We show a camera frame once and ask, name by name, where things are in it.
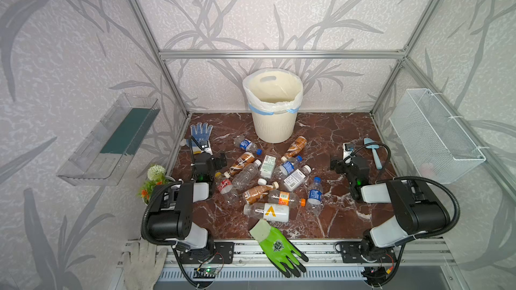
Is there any orange cap bottle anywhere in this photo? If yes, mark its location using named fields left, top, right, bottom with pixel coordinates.
left=267, top=189, right=306, bottom=208

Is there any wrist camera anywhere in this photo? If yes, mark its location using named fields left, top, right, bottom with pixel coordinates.
left=343, top=142, right=355, bottom=163
left=188, top=138, right=213, bottom=155

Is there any green label flat bottle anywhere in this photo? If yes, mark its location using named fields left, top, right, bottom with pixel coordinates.
left=260, top=155, right=276, bottom=179

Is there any blue dotted work glove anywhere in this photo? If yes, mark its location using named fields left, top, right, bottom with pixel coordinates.
left=180, top=122, right=213, bottom=147

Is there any blue label water bottle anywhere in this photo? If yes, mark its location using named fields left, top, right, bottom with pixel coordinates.
left=305, top=177, right=323, bottom=216

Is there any purple label bottle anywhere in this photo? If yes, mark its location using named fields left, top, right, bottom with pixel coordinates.
left=284, top=165, right=313, bottom=192

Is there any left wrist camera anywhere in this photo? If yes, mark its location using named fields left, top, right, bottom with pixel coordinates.
left=188, top=138, right=213, bottom=155

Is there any white wire mesh basket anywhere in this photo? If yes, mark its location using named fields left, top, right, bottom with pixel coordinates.
left=390, top=89, right=486, bottom=184

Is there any clear unlabelled plastic bottle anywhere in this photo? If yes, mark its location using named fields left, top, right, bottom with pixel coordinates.
left=232, top=160, right=261, bottom=191

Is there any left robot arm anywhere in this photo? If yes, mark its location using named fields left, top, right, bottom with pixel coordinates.
left=141, top=152, right=227, bottom=256

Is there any nescafe bottle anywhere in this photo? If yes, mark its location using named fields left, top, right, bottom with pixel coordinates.
left=224, top=152, right=255, bottom=179
left=243, top=182, right=279, bottom=205
left=281, top=136, right=307, bottom=162

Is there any cream plastic waste bin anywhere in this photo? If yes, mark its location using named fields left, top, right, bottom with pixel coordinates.
left=245, top=68, right=304, bottom=144

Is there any clear acrylic wall shelf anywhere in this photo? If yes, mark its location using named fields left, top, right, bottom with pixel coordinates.
left=56, top=93, right=161, bottom=187

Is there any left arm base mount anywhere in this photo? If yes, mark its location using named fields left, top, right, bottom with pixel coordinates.
left=180, top=242, right=235, bottom=264

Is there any blue label bottle near bin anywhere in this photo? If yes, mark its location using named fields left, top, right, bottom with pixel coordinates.
left=233, top=136, right=263, bottom=156

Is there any potted artificial flower plant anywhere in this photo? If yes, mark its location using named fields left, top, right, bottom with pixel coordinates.
left=138, top=165, right=175, bottom=205

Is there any white bin liner bag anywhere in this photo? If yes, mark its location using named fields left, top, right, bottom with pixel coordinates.
left=243, top=68, right=304, bottom=115

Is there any aluminium front rail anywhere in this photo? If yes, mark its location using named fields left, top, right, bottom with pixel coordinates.
left=156, top=238, right=457, bottom=271

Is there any white yellow logo bottle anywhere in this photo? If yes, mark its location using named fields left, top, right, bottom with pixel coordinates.
left=243, top=203, right=290, bottom=223

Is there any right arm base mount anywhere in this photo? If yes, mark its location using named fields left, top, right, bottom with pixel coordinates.
left=334, top=239, right=397, bottom=264

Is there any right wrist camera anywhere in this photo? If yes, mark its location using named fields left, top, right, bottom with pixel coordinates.
left=343, top=142, right=355, bottom=163

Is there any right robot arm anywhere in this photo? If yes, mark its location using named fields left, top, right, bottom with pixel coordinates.
left=329, top=156, right=461, bottom=256

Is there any blue cap Pepsi bottle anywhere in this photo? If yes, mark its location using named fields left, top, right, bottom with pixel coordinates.
left=272, top=156, right=303, bottom=181

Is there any white cotton glove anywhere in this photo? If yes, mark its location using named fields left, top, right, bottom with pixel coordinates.
left=122, top=240, right=167, bottom=290

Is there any green rubber work glove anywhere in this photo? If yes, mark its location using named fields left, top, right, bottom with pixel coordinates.
left=249, top=220, right=309, bottom=278

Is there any teal garden trowel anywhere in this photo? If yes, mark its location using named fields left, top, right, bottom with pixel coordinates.
left=364, top=138, right=383, bottom=170

